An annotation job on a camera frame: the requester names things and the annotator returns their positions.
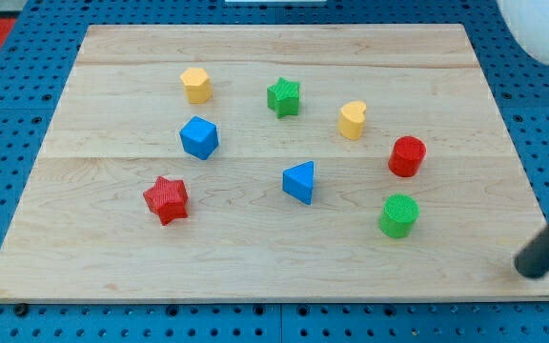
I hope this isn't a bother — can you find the green cylinder block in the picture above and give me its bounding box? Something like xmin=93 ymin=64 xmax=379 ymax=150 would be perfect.
xmin=378 ymin=193 xmax=420 ymax=238

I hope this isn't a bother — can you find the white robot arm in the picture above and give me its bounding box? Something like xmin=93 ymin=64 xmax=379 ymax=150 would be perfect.
xmin=497 ymin=0 xmax=549 ymax=279

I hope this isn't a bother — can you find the red cylinder block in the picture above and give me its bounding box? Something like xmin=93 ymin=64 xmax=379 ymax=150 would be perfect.
xmin=388 ymin=135 xmax=427 ymax=177

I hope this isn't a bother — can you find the yellow heart block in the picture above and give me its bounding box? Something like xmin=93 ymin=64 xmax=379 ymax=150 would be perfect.
xmin=337 ymin=100 xmax=367 ymax=140

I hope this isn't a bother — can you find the blue triangle block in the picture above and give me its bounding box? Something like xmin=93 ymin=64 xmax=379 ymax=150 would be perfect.
xmin=282 ymin=161 xmax=315 ymax=205

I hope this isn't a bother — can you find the wooden board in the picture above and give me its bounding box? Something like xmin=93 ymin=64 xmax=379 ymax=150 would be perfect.
xmin=0 ymin=24 xmax=549 ymax=304

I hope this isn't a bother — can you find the green star block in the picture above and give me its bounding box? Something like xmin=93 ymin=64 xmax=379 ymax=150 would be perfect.
xmin=267 ymin=77 xmax=300 ymax=118

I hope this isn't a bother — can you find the blue cube block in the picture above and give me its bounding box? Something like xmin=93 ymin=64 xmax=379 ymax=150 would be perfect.
xmin=179 ymin=116 xmax=219 ymax=160

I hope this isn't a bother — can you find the red star block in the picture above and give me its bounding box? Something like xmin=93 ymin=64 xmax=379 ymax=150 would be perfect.
xmin=143 ymin=176 xmax=189 ymax=226

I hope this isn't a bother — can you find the yellow hexagon block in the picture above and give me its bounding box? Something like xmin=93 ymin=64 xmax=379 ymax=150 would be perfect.
xmin=180 ymin=68 xmax=213 ymax=104

